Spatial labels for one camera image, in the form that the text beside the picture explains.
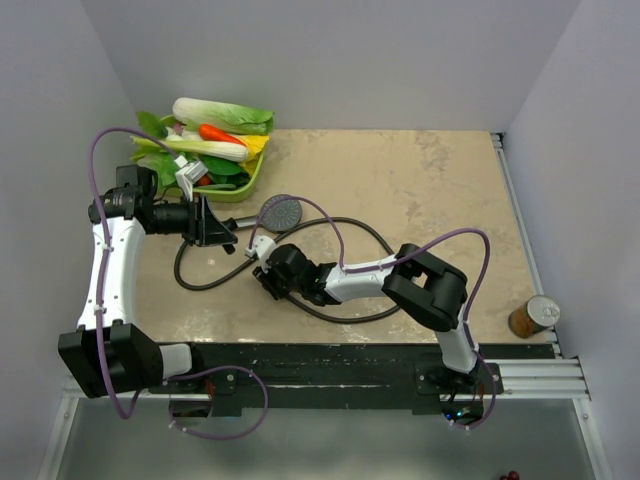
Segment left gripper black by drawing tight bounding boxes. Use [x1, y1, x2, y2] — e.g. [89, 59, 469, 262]
[148, 191, 238, 246]

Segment grey shower head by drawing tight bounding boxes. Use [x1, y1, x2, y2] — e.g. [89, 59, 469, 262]
[231, 194, 303, 234]

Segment dark corrugated shower hose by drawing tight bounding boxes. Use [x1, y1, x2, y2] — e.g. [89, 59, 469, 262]
[173, 216, 404, 325]

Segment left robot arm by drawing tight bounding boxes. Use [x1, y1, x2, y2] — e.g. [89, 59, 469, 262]
[58, 165, 237, 398]

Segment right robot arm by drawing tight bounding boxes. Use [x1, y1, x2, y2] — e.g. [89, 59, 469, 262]
[245, 235, 481, 393]

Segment green plastic tray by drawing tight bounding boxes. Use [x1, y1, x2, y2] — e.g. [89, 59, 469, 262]
[132, 113, 263, 202]

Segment toy spinach leaves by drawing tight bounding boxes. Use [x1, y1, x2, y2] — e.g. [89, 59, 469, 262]
[199, 155, 250, 189]

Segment toy leek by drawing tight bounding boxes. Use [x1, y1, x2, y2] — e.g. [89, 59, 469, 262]
[131, 136, 250, 163]

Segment toy green lettuce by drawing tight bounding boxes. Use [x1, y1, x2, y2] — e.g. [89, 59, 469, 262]
[136, 152, 178, 188]

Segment toy yellow corn husk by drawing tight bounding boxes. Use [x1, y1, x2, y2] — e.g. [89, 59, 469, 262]
[236, 135, 270, 177]

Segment toy carrot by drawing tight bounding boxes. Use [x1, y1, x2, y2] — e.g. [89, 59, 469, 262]
[198, 124, 245, 146]

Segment toy napa cabbage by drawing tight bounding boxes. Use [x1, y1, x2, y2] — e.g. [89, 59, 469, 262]
[172, 97, 275, 135]

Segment toy leaf dark green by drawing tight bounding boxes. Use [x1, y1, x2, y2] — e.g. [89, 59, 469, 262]
[136, 110, 168, 139]

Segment brown tin can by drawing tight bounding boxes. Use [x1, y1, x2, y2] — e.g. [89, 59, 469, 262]
[507, 295, 561, 339]

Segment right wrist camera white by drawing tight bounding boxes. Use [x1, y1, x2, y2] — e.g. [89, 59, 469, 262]
[245, 235, 277, 264]

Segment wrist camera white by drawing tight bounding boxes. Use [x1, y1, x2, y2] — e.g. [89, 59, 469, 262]
[174, 155, 208, 202]
[245, 235, 277, 264]

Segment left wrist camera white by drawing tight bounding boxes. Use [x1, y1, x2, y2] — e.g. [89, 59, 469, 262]
[174, 155, 208, 202]

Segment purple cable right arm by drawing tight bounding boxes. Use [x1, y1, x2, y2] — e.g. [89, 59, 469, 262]
[248, 194, 492, 361]

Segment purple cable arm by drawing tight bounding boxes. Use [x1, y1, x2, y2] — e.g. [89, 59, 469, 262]
[248, 194, 492, 361]
[89, 127, 181, 420]

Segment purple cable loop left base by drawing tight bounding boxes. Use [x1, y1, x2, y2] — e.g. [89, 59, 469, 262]
[164, 365, 270, 442]

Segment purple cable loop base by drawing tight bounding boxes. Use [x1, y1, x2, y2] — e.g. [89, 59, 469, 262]
[164, 365, 270, 442]
[447, 351, 498, 432]

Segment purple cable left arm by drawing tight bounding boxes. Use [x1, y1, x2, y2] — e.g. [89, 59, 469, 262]
[89, 127, 181, 420]

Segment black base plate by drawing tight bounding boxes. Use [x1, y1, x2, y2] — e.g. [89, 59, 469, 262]
[144, 339, 556, 419]

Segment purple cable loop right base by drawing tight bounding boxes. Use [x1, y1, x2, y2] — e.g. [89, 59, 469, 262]
[447, 351, 498, 432]

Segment right side aluminium rail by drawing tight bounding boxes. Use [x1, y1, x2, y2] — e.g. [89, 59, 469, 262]
[489, 130, 561, 351]

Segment aluminium frame rail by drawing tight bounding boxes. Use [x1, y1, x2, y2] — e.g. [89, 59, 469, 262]
[39, 358, 611, 479]

